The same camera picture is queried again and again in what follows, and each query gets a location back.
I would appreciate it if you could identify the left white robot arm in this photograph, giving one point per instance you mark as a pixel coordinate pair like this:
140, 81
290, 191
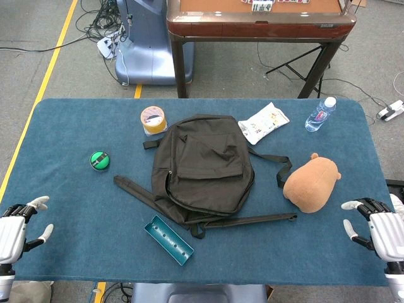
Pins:
5, 284

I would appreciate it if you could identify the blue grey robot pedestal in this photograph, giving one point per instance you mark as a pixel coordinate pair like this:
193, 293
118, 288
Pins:
145, 47

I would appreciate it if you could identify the teal metal tray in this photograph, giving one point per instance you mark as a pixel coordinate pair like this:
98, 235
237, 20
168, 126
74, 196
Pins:
168, 241

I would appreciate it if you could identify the black fabric backpack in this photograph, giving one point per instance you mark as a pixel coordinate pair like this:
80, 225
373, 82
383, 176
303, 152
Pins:
205, 164

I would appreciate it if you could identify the white power strip with plugs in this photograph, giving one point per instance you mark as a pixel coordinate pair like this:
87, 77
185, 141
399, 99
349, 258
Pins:
105, 45

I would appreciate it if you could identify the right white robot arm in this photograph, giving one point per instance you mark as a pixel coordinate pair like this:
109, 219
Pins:
396, 281

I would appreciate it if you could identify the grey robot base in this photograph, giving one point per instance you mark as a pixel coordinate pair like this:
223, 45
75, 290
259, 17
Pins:
199, 295

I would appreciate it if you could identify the blue table cloth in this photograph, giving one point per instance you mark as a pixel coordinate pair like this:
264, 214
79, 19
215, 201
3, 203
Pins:
79, 205

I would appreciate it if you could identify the brown mahjong table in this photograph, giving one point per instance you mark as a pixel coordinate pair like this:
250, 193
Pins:
259, 26

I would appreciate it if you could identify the clear plastic water bottle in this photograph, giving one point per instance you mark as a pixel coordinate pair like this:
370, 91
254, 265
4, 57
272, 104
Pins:
318, 116

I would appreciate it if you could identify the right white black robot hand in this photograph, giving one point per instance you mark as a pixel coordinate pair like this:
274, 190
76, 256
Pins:
386, 230

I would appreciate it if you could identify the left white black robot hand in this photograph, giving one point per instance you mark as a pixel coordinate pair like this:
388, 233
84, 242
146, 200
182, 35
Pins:
12, 230

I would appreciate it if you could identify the yellow tape roll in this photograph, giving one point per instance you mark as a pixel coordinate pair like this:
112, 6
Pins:
154, 124

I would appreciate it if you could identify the white snack packet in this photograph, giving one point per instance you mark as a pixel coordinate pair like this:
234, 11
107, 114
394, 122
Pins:
263, 123

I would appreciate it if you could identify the brown plush toy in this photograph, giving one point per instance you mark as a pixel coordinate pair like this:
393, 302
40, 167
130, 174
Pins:
311, 184

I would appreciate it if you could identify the green ball black band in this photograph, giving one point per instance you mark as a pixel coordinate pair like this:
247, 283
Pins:
100, 161

